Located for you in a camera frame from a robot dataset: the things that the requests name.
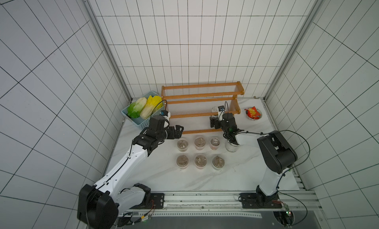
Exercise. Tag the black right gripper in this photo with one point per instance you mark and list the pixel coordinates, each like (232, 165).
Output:
(218, 121)

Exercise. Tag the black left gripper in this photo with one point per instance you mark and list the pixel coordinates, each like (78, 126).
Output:
(177, 133)

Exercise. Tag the yellow label seed jar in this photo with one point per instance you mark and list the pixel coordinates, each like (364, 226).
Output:
(182, 145)

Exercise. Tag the small red label seed jar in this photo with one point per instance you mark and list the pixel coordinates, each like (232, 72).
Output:
(214, 143)

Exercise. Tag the red label seed jar top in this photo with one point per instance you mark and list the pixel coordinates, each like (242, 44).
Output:
(199, 143)

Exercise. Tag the large white labelled jar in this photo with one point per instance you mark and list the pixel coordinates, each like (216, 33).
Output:
(231, 147)

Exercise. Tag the green label seed jar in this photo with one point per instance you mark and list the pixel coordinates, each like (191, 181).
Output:
(218, 163)

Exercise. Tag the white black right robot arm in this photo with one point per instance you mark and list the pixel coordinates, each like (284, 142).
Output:
(277, 153)

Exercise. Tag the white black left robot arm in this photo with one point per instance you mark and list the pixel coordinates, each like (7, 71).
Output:
(100, 204)

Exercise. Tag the wooden three-tier shelf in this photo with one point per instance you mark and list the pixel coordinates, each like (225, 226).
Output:
(191, 105)

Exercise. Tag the light blue plastic basket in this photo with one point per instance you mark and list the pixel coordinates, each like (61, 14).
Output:
(140, 122)

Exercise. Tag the yellow napa cabbage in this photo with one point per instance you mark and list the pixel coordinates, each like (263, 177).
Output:
(154, 103)

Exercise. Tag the red snack packet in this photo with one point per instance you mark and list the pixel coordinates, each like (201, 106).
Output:
(253, 112)

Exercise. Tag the green napa cabbage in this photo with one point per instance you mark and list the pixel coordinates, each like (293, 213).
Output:
(135, 108)

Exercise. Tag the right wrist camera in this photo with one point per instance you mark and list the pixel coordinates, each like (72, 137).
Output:
(221, 111)

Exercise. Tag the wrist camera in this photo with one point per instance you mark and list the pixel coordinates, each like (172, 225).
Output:
(166, 114)
(221, 111)

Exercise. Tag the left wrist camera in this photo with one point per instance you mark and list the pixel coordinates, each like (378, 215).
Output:
(166, 114)

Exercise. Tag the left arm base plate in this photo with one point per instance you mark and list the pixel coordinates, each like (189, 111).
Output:
(155, 200)

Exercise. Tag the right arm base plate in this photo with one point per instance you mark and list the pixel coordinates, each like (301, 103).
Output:
(253, 200)

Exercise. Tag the aluminium mounting rail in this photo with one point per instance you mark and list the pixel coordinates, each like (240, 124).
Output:
(228, 201)

